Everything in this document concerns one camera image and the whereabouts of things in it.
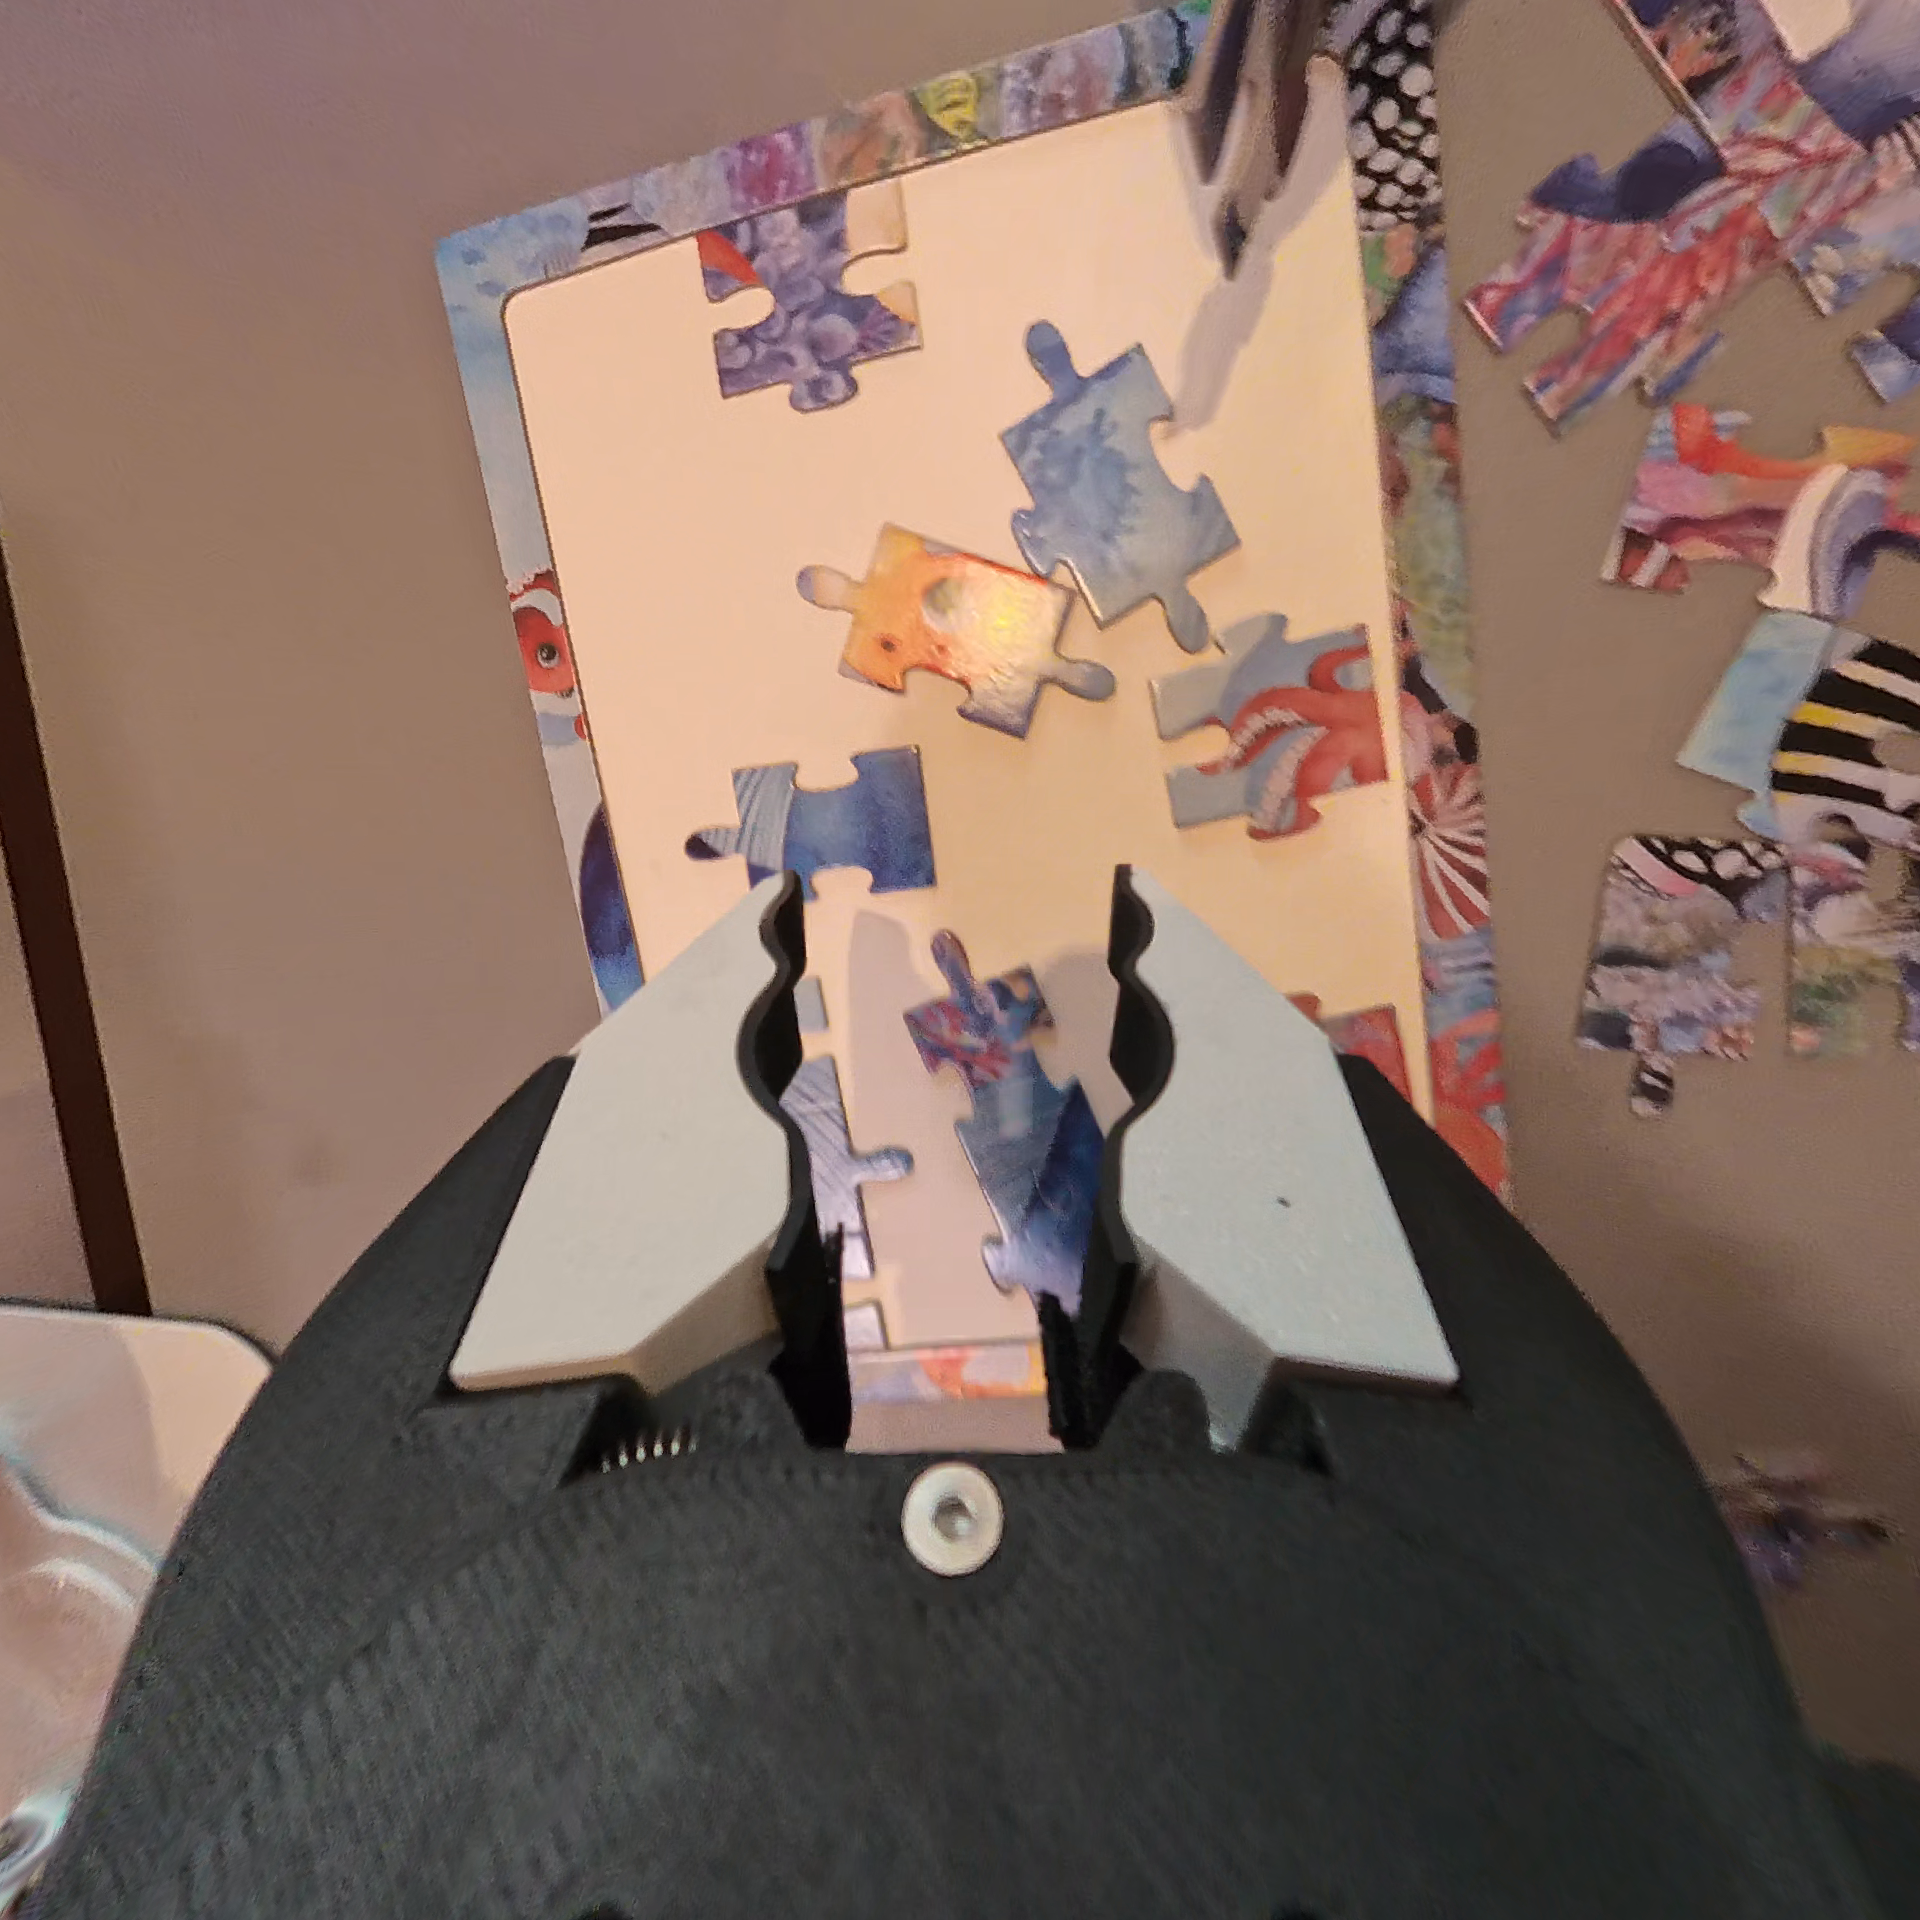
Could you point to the yellow black striped fish piece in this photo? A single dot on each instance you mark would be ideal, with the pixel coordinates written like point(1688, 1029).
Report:
point(1831, 734)

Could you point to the blue striped coral puzzle piece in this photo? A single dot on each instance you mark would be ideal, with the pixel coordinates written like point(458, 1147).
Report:
point(983, 1019)

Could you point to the green grey urchin-spine puzzle piece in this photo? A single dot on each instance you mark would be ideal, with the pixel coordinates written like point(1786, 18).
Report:
point(1845, 962)

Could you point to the purple orange fish puzzle piece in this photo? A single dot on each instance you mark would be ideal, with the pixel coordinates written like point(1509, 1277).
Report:
point(1794, 1515)

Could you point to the joined orange crab puzzle pieces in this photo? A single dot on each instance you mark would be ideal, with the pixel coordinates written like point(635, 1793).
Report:
point(1367, 1041)

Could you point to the dark blue whale face piece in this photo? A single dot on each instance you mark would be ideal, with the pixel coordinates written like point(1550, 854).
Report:
point(1050, 1187)

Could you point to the red coral white wave piece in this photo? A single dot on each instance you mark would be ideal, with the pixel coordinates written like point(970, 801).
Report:
point(1726, 511)

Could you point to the orange pufferfish puzzle piece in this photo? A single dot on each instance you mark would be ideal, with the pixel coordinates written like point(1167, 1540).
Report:
point(946, 632)

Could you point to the ocean jigsaw puzzle frame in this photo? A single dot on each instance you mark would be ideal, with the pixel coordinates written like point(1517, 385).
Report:
point(674, 495)

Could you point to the light blue splash puzzle piece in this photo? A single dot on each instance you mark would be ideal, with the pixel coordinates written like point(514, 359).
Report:
point(1112, 480)

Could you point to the red octopus puzzle piece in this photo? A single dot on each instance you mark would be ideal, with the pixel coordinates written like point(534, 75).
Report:
point(1291, 734)

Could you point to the blue white-striped puzzle piece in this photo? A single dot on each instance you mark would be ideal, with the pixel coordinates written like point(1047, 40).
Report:
point(858, 822)

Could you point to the joined blue whale puzzle pieces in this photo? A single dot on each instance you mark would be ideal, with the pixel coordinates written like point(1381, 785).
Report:
point(833, 1140)

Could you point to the joined coral reef puzzle pieces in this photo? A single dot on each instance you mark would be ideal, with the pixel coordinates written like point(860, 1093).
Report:
point(1695, 240)

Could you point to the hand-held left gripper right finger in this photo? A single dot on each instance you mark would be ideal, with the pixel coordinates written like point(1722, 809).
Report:
point(1274, 1198)

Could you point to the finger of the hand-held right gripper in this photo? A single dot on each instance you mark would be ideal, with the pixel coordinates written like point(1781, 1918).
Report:
point(1223, 105)
point(1307, 89)

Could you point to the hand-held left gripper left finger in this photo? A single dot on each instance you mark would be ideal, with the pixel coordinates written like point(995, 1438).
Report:
point(630, 1198)

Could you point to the black white spotted puzzle piece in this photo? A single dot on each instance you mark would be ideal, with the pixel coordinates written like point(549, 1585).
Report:
point(1668, 945)

